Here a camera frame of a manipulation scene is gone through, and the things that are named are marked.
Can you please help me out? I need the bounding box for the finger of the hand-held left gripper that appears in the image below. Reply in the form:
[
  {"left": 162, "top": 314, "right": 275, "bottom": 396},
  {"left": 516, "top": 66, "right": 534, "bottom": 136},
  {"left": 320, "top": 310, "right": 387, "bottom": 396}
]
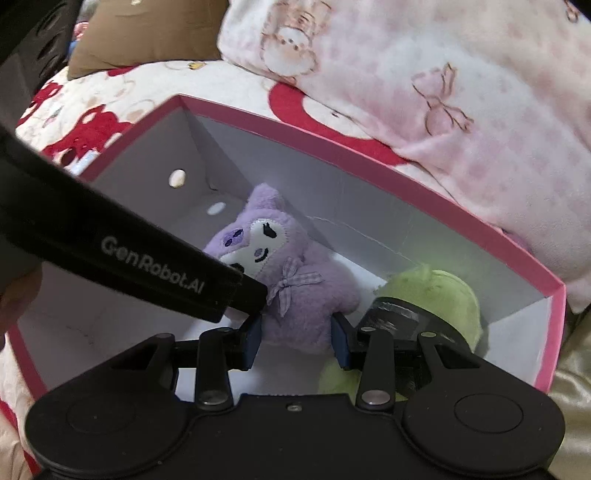
[{"left": 226, "top": 272, "right": 269, "bottom": 326}]

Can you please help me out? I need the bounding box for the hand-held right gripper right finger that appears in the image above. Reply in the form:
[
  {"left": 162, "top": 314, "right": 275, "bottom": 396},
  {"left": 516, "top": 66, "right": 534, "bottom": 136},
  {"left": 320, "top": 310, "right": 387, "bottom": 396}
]
[{"left": 331, "top": 313, "right": 485, "bottom": 412}]

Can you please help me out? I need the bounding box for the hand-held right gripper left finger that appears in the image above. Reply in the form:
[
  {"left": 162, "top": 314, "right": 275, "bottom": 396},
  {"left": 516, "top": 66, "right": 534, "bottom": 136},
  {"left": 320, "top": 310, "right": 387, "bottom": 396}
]
[{"left": 104, "top": 316, "right": 264, "bottom": 412}]

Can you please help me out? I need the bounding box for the purple plush toy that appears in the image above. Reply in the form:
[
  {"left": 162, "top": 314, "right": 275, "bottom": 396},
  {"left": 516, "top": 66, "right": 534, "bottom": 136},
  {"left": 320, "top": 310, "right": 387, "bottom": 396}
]
[{"left": 203, "top": 183, "right": 365, "bottom": 356}]

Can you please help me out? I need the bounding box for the green yarn ball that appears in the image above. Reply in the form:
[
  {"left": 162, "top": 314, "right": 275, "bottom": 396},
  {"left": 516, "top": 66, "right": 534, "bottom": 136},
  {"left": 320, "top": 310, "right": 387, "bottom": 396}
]
[{"left": 318, "top": 263, "right": 485, "bottom": 402}]

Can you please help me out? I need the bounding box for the pink cardboard box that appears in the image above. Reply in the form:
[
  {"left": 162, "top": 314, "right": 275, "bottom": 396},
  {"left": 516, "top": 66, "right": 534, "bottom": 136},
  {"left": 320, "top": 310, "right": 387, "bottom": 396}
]
[{"left": 9, "top": 95, "right": 566, "bottom": 404}]

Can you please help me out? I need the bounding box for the person's left hand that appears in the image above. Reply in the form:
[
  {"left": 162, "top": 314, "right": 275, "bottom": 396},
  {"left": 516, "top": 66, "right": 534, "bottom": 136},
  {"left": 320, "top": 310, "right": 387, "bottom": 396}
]
[{"left": 0, "top": 267, "right": 44, "bottom": 354}]

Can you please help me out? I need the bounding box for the brown pillow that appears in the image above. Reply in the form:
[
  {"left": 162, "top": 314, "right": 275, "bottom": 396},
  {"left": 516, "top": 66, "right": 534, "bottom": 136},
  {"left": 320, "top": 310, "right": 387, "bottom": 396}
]
[{"left": 67, "top": 0, "right": 229, "bottom": 79}]

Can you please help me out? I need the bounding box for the golden satin cloth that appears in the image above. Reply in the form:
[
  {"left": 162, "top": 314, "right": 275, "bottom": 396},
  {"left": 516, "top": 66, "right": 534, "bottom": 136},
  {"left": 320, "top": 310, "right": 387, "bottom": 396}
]
[{"left": 547, "top": 300, "right": 591, "bottom": 480}]

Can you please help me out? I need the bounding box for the pink checked pillow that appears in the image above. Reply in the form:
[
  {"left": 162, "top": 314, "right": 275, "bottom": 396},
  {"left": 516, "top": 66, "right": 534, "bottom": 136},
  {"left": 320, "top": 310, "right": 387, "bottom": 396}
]
[{"left": 217, "top": 0, "right": 591, "bottom": 315}]

